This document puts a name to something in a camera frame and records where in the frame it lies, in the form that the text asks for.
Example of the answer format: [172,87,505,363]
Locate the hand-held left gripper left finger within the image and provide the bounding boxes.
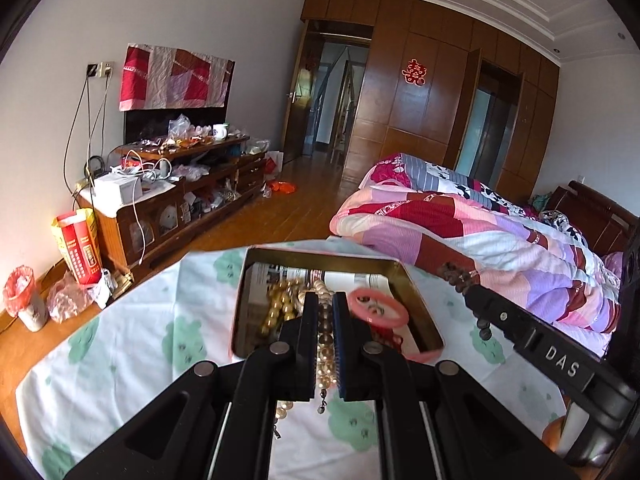
[62,291,321,480]

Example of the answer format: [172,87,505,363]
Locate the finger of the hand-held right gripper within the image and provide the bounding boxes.
[464,284,602,402]

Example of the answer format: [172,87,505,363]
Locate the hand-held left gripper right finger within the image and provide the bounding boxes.
[331,291,581,480]

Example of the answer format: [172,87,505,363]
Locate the pearl necklace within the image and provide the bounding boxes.
[272,280,337,441]

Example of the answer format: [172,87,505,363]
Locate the gold bead bracelet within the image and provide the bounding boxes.
[257,280,307,339]

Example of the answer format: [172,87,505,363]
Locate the rectangular metal tin box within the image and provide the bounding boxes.
[231,245,445,362]

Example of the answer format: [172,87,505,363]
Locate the red tassel cord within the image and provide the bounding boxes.
[372,325,405,354]

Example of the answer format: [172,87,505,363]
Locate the pink bangle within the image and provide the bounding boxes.
[347,288,411,327]

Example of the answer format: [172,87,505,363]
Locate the dark speckled bead bracelet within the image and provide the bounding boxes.
[437,261,496,344]

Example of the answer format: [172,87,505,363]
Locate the white tube in tin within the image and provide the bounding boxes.
[248,261,397,307]

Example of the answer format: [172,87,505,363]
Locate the black white floral pillow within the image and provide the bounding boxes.
[540,209,589,249]

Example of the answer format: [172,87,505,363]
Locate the pink patchwork quilt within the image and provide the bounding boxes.
[330,152,626,356]

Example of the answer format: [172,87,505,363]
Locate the wooden bed headboard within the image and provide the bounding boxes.
[542,180,640,261]

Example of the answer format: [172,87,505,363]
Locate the red white shopping bag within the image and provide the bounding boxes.
[263,150,285,181]

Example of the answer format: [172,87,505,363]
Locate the white green cloud tablecloth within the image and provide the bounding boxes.
[15,237,571,480]

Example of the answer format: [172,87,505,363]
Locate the wooden television cabinet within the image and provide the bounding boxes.
[75,135,268,269]

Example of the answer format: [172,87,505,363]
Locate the wooden door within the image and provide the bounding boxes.
[282,25,322,162]

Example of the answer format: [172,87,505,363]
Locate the clear plastic bag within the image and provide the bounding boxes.
[47,270,109,324]

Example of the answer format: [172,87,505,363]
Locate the white box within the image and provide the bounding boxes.
[92,172,147,210]

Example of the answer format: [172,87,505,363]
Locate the red yellow paper bag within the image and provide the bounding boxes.
[50,208,104,287]

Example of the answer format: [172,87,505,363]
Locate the wooden wardrobe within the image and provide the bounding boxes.
[300,0,561,206]

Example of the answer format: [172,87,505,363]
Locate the black television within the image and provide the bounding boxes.
[123,62,236,147]

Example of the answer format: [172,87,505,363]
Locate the trash bin with red liner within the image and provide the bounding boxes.
[2,266,50,333]

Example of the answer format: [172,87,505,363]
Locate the red patchwork cloth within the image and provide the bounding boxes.
[119,43,236,112]

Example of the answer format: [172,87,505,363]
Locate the red paper wall decoration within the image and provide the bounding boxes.
[401,58,428,86]

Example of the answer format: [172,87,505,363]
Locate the hanging power cables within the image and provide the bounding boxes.
[62,77,112,197]

